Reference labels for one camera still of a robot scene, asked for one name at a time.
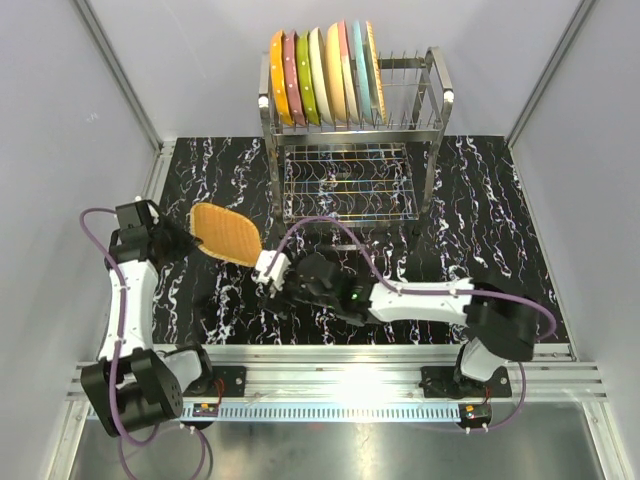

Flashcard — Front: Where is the woven wicker tray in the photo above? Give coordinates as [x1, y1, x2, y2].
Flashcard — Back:
[190, 202, 262, 267]
[366, 21, 387, 124]

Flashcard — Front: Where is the pink and cream plate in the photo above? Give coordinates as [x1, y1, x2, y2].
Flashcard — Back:
[338, 20, 360, 125]

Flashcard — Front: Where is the yellow-green dotted plate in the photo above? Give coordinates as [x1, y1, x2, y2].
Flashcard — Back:
[295, 30, 321, 126]

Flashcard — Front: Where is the blue and cream plate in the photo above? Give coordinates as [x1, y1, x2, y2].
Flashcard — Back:
[351, 20, 374, 124]

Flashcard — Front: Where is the orange dotted plate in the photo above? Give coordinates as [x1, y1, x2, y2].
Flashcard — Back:
[269, 30, 294, 126]

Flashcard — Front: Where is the tan plate with bear drawing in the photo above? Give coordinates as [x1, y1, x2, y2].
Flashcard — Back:
[325, 23, 348, 123]

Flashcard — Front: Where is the pink dotted plate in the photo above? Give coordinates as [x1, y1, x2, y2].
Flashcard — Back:
[283, 30, 307, 126]

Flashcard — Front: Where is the cream plate with drawing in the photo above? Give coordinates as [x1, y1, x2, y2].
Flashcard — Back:
[308, 27, 335, 125]

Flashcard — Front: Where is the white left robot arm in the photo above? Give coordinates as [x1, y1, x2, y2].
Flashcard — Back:
[80, 198, 215, 441]

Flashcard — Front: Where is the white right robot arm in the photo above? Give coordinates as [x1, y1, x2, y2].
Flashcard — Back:
[255, 251, 537, 399]

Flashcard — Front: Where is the stainless steel dish rack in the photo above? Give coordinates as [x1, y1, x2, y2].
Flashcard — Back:
[258, 46, 455, 238]

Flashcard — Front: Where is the black marble pattern mat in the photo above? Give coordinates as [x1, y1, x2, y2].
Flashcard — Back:
[152, 136, 562, 345]

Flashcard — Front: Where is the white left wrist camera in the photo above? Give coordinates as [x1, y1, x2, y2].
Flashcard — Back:
[134, 198, 160, 224]

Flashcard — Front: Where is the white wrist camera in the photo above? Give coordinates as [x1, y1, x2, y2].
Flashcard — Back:
[252, 250, 291, 295]
[134, 198, 160, 224]

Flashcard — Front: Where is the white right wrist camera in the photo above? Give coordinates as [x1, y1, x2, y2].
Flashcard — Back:
[252, 250, 291, 295]

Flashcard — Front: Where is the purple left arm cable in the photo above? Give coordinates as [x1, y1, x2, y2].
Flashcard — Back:
[79, 207, 209, 476]

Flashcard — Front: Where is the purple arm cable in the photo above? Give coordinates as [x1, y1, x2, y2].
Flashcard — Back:
[267, 215, 559, 434]
[79, 207, 209, 476]

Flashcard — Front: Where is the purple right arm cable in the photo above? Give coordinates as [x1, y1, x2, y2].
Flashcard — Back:
[267, 215, 559, 434]

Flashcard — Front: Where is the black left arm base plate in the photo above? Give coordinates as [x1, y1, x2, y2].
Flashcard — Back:
[197, 365, 247, 398]

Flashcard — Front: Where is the aluminium rail frame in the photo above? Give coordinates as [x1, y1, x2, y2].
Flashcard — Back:
[64, 139, 611, 480]

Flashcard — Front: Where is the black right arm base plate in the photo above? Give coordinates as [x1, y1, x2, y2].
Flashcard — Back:
[419, 365, 512, 400]

